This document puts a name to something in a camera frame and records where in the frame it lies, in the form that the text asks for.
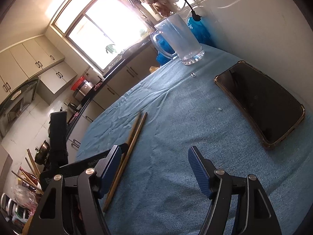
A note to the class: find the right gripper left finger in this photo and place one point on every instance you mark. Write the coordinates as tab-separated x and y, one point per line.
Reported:
70	205

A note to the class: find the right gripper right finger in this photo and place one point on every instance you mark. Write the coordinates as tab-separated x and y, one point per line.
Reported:
254	213

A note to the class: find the wooden chopstick trio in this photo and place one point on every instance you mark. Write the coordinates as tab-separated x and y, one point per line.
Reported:
131	136
120	172

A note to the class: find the wooden chopstick long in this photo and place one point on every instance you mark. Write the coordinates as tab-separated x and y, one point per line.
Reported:
30	183

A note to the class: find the black utensil holder cup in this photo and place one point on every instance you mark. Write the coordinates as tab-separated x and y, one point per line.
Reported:
27	225

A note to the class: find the lower kitchen cabinets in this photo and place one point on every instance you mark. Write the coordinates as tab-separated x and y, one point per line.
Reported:
135	71

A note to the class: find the black wok with lid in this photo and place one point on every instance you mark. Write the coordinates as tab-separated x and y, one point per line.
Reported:
42	153

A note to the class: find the white plastic bag counter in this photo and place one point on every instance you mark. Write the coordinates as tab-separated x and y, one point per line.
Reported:
19	207

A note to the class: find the black countertop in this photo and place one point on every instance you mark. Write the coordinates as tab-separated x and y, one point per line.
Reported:
107	77

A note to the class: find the red basin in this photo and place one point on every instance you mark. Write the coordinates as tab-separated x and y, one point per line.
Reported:
77	83

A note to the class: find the range hood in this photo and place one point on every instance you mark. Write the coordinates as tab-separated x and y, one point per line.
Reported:
16	103

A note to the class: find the steel rice cooker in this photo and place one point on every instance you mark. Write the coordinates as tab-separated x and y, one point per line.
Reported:
82	90

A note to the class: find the blue towel table cloth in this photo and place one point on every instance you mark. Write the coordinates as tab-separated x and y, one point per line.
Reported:
158	192

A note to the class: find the black smartphone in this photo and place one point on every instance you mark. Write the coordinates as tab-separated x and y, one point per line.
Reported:
271	110

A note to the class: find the yellow bag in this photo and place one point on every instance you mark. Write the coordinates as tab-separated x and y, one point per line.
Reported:
153	69

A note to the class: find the window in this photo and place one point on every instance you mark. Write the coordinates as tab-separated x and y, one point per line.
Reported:
101	30

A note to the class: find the clear glass beer mug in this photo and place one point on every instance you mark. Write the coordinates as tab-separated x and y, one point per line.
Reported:
178	35

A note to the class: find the blue plastic bag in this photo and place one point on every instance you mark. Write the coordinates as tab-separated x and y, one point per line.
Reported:
198	29

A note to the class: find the upper wall cabinets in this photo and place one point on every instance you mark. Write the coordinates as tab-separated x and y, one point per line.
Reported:
35	59

